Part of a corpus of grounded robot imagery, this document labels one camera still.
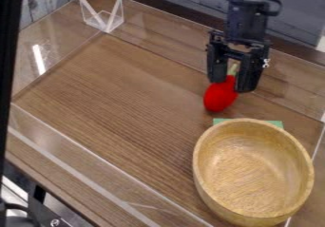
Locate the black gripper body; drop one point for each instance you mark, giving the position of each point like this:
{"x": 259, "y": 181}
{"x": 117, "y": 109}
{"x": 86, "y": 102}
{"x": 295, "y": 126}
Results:
{"x": 236, "y": 49}

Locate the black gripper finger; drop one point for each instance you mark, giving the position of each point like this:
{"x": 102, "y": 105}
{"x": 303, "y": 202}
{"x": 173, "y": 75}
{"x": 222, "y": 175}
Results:
{"x": 217, "y": 67}
{"x": 249, "y": 74}

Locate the red plush strawberry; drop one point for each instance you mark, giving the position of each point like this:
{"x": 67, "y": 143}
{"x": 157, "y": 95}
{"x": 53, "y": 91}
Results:
{"x": 221, "y": 95}

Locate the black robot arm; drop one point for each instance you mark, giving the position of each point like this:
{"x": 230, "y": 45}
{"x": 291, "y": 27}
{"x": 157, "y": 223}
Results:
{"x": 246, "y": 20}

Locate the wooden bowl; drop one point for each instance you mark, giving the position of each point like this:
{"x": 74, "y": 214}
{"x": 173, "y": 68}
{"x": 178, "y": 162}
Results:
{"x": 253, "y": 172}

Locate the black table leg clamp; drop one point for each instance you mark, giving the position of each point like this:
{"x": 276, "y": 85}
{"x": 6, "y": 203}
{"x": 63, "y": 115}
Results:
{"x": 46, "y": 216}

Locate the clear acrylic back wall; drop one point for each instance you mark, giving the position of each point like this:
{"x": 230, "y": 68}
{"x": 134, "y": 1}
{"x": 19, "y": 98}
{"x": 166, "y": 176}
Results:
{"x": 292, "y": 82}

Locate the clear acrylic wall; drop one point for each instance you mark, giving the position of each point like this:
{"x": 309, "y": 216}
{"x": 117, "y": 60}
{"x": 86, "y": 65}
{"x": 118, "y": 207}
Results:
{"x": 292, "y": 82}
{"x": 99, "y": 190}
{"x": 49, "y": 44}

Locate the clear acrylic corner bracket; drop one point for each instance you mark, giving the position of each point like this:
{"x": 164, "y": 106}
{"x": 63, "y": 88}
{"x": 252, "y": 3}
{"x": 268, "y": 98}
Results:
{"x": 103, "y": 20}

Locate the clear acrylic left wall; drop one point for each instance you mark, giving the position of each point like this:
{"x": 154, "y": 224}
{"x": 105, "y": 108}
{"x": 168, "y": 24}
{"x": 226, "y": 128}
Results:
{"x": 49, "y": 44}

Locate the clear acrylic front wall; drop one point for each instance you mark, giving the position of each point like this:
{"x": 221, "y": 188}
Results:
{"x": 99, "y": 190}

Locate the black vertical foreground post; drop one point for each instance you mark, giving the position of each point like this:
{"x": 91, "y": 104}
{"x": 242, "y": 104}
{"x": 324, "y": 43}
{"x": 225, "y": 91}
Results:
{"x": 10, "y": 21}

